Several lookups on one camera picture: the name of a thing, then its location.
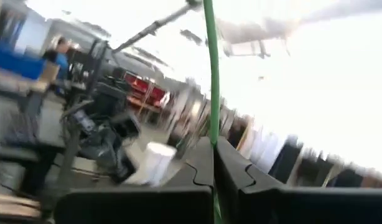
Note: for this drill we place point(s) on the person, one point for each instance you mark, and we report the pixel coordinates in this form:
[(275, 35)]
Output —
[(61, 60)]

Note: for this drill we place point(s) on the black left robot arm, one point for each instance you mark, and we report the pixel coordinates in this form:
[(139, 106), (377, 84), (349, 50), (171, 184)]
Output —
[(104, 124)]

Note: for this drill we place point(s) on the red storage shelf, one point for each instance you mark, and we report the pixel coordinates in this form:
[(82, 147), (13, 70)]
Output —
[(144, 87)]

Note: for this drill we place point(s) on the black overhead camera pole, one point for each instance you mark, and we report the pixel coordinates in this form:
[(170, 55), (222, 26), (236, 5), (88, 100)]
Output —
[(153, 28)]

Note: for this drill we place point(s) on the green artificial grass stem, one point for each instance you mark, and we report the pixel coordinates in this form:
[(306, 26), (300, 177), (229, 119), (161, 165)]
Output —
[(213, 77)]

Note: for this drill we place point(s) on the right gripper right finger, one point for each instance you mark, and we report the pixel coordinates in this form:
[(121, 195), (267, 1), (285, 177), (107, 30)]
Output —
[(287, 205)]

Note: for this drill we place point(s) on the clear cut-glass vase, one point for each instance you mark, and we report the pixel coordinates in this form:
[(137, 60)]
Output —
[(155, 161)]

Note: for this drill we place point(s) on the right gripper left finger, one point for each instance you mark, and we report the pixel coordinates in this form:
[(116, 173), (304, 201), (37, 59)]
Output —
[(147, 205)]

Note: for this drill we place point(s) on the blue panel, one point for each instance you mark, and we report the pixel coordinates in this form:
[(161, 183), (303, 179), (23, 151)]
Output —
[(13, 63)]

